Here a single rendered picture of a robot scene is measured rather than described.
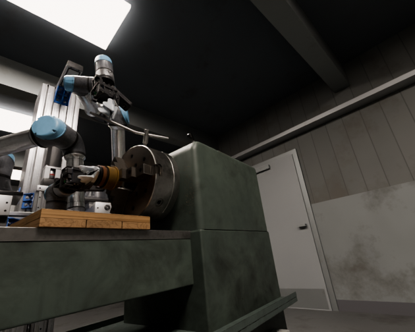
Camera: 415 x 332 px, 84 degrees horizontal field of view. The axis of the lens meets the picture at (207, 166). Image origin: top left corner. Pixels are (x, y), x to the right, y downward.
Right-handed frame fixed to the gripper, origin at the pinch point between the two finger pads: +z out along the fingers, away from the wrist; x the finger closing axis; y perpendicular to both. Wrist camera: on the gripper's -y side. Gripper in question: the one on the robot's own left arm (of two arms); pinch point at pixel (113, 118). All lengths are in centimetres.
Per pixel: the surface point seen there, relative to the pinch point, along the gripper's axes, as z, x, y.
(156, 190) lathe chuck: 32.0, 2.9, -12.2
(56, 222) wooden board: 46, 3, 21
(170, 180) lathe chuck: 28.1, 5.2, -18.4
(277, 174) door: -63, -32, -307
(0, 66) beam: -209, -169, 16
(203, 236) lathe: 51, 6, -27
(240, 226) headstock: 47, 7, -55
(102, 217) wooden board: 44.4, 3.8, 9.7
